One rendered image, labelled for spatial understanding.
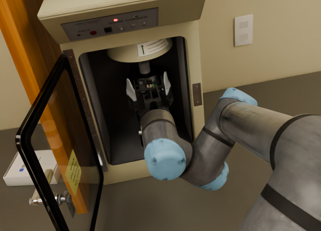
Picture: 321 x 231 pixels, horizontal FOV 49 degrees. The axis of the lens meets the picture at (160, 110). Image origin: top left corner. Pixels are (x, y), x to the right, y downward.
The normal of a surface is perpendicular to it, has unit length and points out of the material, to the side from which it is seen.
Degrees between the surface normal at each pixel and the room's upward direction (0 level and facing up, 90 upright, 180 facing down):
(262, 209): 52
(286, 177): 43
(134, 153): 0
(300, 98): 0
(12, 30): 90
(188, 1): 135
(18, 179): 90
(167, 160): 90
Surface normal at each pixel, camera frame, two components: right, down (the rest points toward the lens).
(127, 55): -0.32, 0.21
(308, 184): -0.58, -0.55
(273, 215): -0.75, -0.42
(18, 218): -0.12, -0.81
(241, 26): 0.15, 0.55
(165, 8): 0.19, 0.97
